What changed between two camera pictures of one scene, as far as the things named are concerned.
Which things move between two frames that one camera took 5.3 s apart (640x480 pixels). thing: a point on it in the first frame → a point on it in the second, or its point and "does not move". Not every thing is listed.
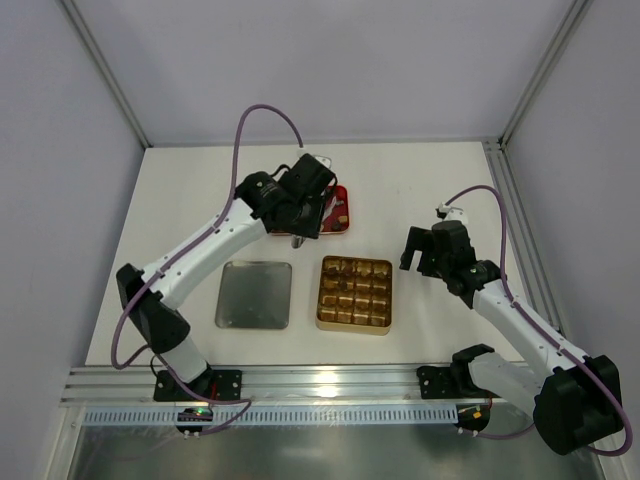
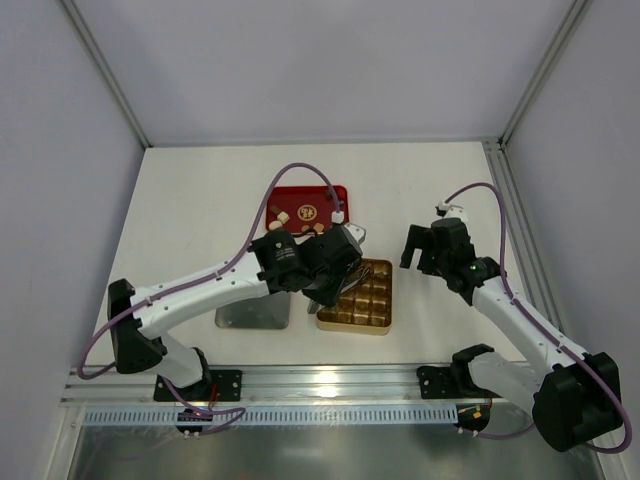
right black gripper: [426, 248] does not move
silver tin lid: [254, 295] does not move
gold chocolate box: [354, 296] does not move
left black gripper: [304, 220] → [332, 282]
